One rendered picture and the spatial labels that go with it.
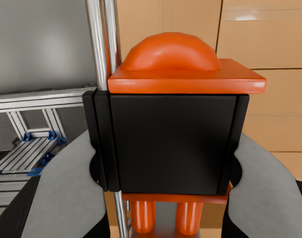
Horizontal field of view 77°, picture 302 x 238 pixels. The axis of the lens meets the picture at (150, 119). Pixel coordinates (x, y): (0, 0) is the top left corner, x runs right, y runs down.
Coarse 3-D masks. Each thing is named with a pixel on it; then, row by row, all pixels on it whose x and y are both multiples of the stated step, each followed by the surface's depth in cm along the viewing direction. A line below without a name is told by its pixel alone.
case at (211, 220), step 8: (104, 192) 47; (112, 192) 47; (112, 200) 45; (112, 208) 43; (208, 208) 42; (216, 208) 42; (224, 208) 42; (112, 216) 41; (128, 216) 41; (208, 216) 40; (216, 216) 40; (112, 224) 40; (200, 224) 39; (208, 224) 39; (216, 224) 39; (112, 232) 40; (200, 232) 39; (208, 232) 39; (216, 232) 38
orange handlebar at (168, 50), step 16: (176, 32) 10; (144, 48) 10; (160, 48) 10; (176, 48) 10; (192, 48) 10; (208, 48) 10; (128, 64) 10; (144, 64) 10; (160, 64) 10; (176, 64) 10; (192, 64) 10; (208, 64) 10; (144, 208) 15; (176, 208) 16; (192, 208) 15; (144, 224) 16; (176, 224) 17; (192, 224) 16
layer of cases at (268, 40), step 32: (128, 0) 66; (160, 0) 65; (192, 0) 65; (224, 0) 64; (256, 0) 64; (288, 0) 64; (128, 32) 70; (160, 32) 70; (192, 32) 69; (224, 32) 69; (256, 32) 68; (288, 32) 68; (256, 64) 74; (288, 64) 73; (256, 96) 80; (288, 96) 79; (256, 128) 87; (288, 128) 86; (288, 160) 94
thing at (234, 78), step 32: (224, 64) 11; (128, 96) 9; (160, 96) 9; (192, 96) 9; (224, 96) 9; (128, 128) 10; (160, 128) 10; (192, 128) 10; (224, 128) 10; (128, 160) 11; (160, 160) 11; (192, 160) 11; (224, 160) 11; (128, 192) 12; (160, 192) 12; (192, 192) 12; (224, 192) 12
